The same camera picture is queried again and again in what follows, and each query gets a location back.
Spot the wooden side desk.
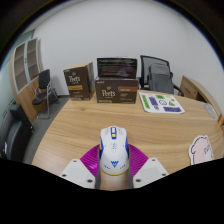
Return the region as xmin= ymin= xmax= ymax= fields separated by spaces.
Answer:
xmin=178 ymin=75 xmax=224 ymax=126

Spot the black mesh office chair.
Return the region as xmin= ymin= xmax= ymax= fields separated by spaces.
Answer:
xmin=138 ymin=54 xmax=185 ymax=98

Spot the wooden shelf cabinet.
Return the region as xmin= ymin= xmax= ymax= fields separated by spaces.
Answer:
xmin=8 ymin=37 xmax=44 ymax=124

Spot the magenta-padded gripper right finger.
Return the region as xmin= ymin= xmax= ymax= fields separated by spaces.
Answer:
xmin=127 ymin=143 xmax=169 ymax=189

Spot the tall brown cardboard box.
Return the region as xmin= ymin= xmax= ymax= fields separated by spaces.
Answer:
xmin=63 ymin=61 xmax=96 ymax=101

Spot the wide brown cardboard box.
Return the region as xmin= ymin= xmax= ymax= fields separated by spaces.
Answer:
xmin=94 ymin=76 xmax=139 ymax=105

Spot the black cardboard box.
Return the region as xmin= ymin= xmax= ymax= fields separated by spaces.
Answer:
xmin=96 ymin=57 xmax=138 ymax=80

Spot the grey backpack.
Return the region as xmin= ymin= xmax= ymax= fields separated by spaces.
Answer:
xmin=147 ymin=63 xmax=175 ymax=95

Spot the black sofa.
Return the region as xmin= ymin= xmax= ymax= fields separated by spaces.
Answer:
xmin=0 ymin=103 xmax=34 ymax=163

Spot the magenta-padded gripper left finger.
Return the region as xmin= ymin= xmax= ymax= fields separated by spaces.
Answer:
xmin=59 ymin=143 xmax=102 ymax=190

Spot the round grey printed pad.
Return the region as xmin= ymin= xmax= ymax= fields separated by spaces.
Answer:
xmin=203 ymin=102 xmax=218 ymax=120

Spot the white green purple sticker sheet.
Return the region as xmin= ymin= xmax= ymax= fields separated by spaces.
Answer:
xmin=138 ymin=91 xmax=185 ymax=115

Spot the pink pig-shaped mouse pad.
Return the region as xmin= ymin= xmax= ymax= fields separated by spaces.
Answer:
xmin=188 ymin=134 xmax=215 ymax=166

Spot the black visitor chair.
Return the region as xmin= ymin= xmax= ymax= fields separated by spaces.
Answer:
xmin=31 ymin=68 xmax=60 ymax=120

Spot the white blue yellow computer mouse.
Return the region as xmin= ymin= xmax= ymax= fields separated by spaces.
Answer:
xmin=98 ymin=125 xmax=130 ymax=176

